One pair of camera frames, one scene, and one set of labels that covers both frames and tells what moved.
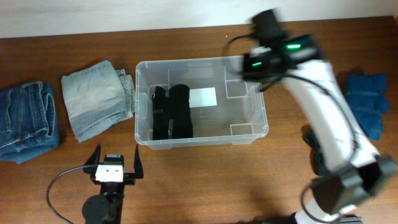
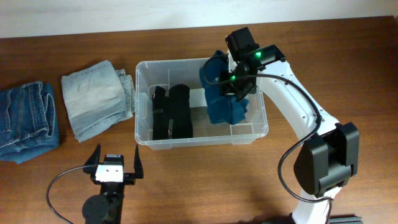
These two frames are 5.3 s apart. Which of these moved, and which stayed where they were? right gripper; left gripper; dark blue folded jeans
Moved: right gripper
Stayed: dark blue folded jeans; left gripper
